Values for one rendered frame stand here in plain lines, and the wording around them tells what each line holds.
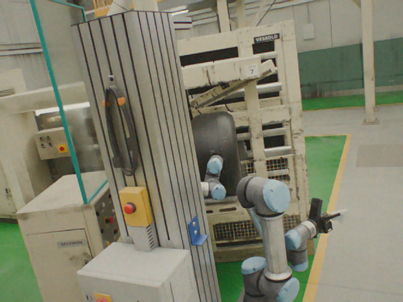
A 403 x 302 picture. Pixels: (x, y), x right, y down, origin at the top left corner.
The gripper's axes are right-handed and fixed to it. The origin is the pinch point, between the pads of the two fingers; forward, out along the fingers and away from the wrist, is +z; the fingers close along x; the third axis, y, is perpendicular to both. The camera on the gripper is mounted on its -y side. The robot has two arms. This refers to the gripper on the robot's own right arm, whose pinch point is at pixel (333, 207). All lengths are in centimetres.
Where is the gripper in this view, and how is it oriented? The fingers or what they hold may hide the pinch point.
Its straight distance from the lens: 188.0
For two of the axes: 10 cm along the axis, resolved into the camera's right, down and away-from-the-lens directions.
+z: 7.7, -2.8, 5.8
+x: 6.0, -0.2, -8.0
